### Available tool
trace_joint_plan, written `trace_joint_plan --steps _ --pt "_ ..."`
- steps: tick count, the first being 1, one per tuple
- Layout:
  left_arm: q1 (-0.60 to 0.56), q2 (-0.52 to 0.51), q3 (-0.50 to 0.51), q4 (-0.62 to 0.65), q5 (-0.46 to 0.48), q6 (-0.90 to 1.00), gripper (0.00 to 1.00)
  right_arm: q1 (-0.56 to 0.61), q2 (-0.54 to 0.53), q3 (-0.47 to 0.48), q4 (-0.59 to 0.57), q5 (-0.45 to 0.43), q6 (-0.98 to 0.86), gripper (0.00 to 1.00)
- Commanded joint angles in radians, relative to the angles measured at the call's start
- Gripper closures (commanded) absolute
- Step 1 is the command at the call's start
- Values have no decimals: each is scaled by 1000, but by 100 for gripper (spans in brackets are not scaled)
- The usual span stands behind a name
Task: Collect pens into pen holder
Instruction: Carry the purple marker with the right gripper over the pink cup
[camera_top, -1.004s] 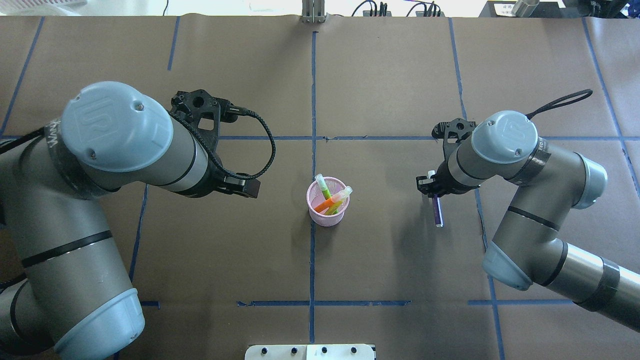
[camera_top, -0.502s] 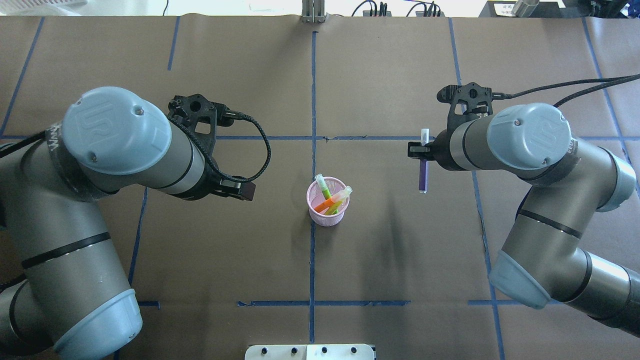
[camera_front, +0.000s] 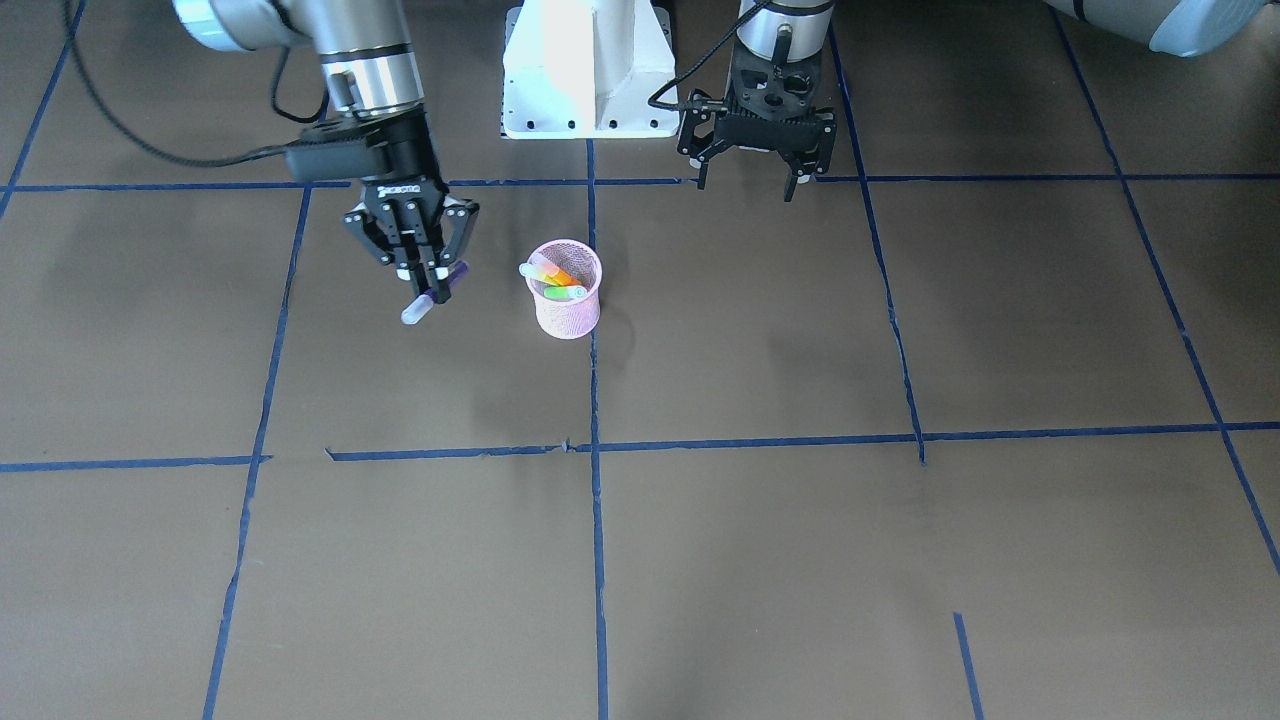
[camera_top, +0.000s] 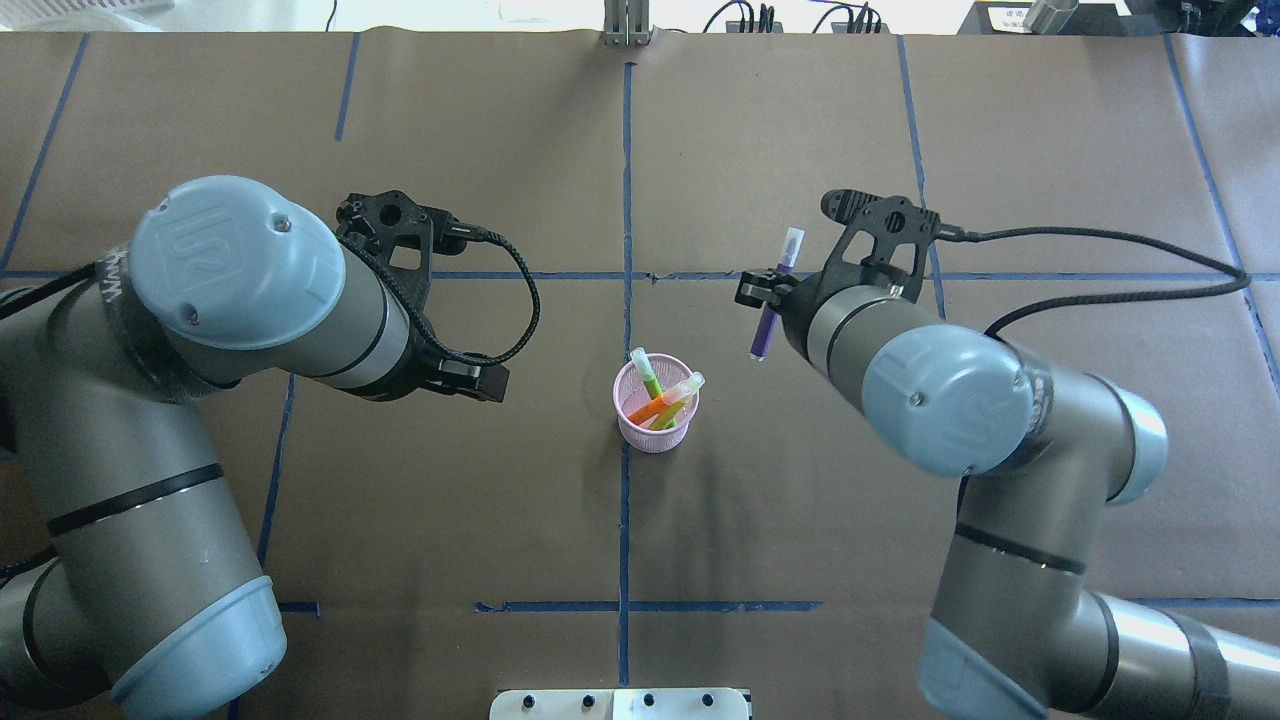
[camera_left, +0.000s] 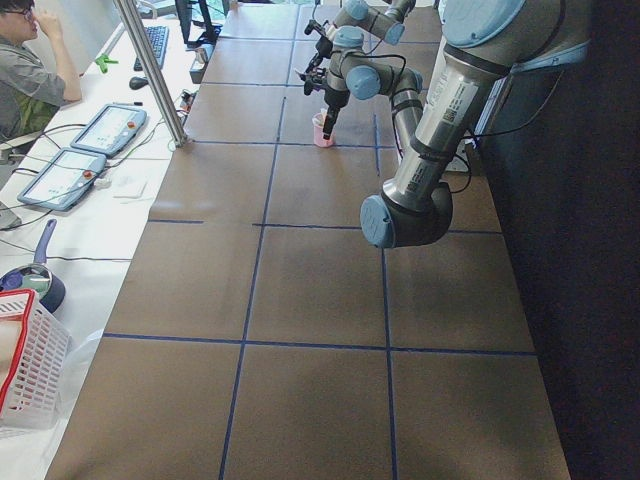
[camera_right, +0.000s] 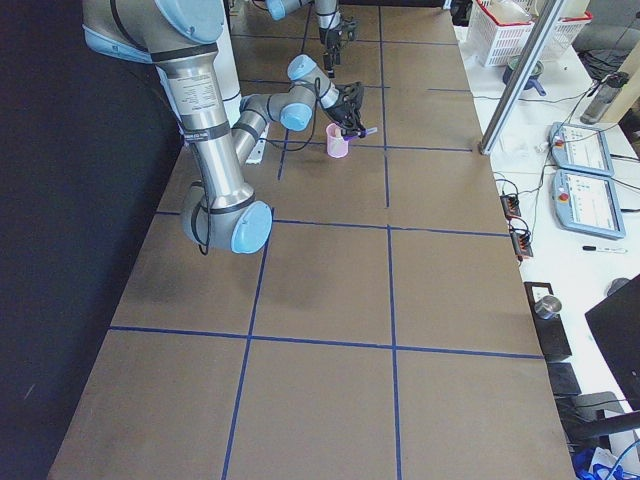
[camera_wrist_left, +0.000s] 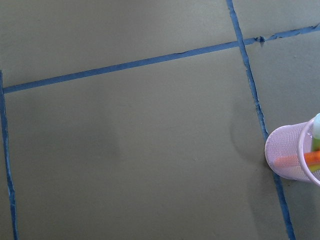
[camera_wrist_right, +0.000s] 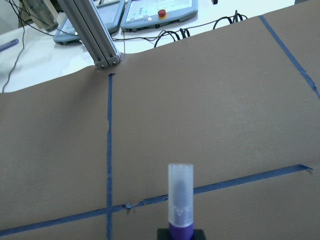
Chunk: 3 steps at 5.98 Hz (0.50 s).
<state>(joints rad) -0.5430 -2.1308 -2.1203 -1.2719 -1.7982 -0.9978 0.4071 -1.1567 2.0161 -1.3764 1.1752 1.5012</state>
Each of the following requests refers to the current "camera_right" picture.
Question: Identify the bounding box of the lower orange black connector box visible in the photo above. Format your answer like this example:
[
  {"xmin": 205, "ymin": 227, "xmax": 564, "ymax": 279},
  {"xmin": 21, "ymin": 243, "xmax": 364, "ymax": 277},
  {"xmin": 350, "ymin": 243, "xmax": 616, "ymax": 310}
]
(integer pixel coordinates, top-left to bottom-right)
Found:
[{"xmin": 509, "ymin": 227, "xmax": 533, "ymax": 260}]

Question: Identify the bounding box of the white plastic basket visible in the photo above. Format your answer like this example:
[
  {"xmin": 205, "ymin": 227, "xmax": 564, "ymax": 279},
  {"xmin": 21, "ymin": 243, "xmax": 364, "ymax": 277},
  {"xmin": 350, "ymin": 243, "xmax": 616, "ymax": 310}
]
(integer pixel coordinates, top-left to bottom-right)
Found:
[{"xmin": 466, "ymin": 1, "xmax": 593, "ymax": 67}]

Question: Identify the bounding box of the upper orange black connector box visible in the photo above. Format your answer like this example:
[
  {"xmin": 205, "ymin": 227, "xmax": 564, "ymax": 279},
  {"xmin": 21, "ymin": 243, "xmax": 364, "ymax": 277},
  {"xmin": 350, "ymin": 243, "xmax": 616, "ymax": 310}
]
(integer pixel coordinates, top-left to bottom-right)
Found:
[{"xmin": 500, "ymin": 193, "xmax": 521, "ymax": 219}]

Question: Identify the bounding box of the pink mesh pen holder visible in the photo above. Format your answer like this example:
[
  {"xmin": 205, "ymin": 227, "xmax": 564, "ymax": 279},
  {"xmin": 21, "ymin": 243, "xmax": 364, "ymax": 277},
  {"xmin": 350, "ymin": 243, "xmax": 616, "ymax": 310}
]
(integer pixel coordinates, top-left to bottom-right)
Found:
[{"xmin": 325, "ymin": 123, "xmax": 349, "ymax": 158}]

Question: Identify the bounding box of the dark water bottle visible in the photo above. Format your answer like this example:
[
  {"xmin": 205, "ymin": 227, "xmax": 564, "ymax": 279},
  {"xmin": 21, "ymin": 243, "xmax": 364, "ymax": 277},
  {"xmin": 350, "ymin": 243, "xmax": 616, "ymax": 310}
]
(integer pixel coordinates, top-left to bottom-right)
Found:
[{"xmin": 580, "ymin": 71, "xmax": 630, "ymax": 125}]

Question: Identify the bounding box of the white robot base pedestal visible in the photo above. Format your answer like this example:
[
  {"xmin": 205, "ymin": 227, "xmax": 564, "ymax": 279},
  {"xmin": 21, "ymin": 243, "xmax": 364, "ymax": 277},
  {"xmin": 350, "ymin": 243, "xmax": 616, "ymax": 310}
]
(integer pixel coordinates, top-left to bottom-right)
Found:
[{"xmin": 154, "ymin": 0, "xmax": 270, "ymax": 166}]

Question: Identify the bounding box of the upper teach pendant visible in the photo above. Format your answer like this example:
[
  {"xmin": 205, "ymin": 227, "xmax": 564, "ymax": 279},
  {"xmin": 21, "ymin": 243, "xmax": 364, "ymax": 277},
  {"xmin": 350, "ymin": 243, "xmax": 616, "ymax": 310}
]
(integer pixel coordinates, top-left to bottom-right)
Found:
[{"xmin": 548, "ymin": 122, "xmax": 614, "ymax": 177}]

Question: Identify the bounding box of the lower teach pendant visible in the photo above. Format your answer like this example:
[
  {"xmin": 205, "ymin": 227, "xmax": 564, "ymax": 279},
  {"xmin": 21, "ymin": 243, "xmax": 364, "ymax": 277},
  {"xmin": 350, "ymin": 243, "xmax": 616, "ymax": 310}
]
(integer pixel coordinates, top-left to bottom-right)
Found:
[{"xmin": 551, "ymin": 169, "xmax": 626, "ymax": 240}]

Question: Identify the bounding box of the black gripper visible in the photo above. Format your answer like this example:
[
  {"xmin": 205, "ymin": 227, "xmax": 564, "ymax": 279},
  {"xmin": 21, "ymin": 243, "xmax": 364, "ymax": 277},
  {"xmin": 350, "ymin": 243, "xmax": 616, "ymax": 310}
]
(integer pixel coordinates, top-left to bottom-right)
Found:
[
  {"xmin": 319, "ymin": 18, "xmax": 358, "ymax": 70},
  {"xmin": 327, "ymin": 82, "xmax": 366, "ymax": 140}
]

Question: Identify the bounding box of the teach pendant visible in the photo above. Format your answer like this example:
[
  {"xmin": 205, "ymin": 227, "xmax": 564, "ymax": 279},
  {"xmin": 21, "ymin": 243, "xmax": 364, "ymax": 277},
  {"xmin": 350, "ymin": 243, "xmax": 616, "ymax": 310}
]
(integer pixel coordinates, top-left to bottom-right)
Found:
[
  {"xmin": 551, "ymin": 169, "xmax": 626, "ymax": 240},
  {"xmin": 548, "ymin": 122, "xmax": 614, "ymax": 177}
]

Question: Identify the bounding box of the black marker pen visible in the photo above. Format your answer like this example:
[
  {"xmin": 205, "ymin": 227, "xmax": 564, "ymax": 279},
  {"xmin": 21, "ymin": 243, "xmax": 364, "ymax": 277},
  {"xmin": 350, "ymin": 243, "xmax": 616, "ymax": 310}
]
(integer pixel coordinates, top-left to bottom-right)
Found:
[{"xmin": 581, "ymin": 245, "xmax": 628, "ymax": 254}]

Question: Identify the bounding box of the orange black connector box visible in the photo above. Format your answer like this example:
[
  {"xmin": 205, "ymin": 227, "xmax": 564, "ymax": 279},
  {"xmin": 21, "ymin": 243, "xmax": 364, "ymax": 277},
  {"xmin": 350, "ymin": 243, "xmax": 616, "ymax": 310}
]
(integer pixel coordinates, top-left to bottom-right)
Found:
[
  {"xmin": 509, "ymin": 227, "xmax": 533, "ymax": 260},
  {"xmin": 500, "ymin": 193, "xmax": 521, "ymax": 219}
]

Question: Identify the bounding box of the aluminium frame post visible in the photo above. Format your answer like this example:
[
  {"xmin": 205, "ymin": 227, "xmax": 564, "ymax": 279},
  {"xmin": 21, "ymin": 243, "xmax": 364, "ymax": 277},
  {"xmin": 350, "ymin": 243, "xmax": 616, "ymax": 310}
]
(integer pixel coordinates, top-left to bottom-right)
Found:
[{"xmin": 478, "ymin": 0, "xmax": 567, "ymax": 156}]

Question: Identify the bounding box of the black monitor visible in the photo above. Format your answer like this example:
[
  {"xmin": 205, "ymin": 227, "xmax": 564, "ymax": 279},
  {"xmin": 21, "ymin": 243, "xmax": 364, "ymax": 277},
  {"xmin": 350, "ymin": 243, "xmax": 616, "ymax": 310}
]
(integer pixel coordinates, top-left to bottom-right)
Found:
[{"xmin": 585, "ymin": 276, "xmax": 640, "ymax": 410}]

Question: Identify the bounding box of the steel cup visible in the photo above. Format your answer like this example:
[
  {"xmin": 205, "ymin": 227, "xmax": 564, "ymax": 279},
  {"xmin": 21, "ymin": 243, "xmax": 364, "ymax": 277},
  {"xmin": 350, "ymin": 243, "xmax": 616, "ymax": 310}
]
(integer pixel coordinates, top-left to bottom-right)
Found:
[{"xmin": 534, "ymin": 295, "xmax": 562, "ymax": 320}]

